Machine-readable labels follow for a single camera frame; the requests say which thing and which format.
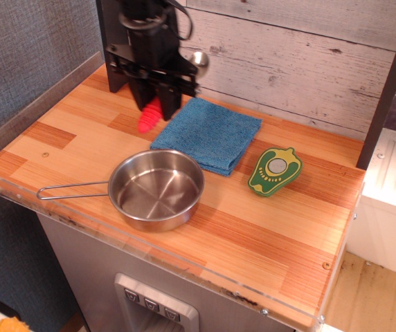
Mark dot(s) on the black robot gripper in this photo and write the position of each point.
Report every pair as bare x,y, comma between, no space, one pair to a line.
152,44

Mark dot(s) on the red handled metal spoon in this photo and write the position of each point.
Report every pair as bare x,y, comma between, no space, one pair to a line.
147,119

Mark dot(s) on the small steel pan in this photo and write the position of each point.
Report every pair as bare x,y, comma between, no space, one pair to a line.
154,190

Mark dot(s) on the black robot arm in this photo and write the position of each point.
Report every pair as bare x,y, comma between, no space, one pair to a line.
140,10

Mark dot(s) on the blue folded towel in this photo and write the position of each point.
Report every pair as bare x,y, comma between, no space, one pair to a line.
214,136

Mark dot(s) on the green toy pepper half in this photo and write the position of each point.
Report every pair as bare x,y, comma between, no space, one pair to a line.
275,169

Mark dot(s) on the silver toy dispenser panel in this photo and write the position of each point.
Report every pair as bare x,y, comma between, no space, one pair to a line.
148,309

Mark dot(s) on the orange object bottom left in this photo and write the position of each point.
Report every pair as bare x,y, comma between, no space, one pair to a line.
12,324

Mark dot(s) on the dark left shelf post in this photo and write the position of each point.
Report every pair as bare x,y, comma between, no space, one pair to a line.
112,33

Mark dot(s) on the dark shelf post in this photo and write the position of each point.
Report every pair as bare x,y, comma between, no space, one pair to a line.
379,118
112,33

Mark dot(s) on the dark right shelf post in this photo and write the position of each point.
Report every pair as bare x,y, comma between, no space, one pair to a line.
379,118

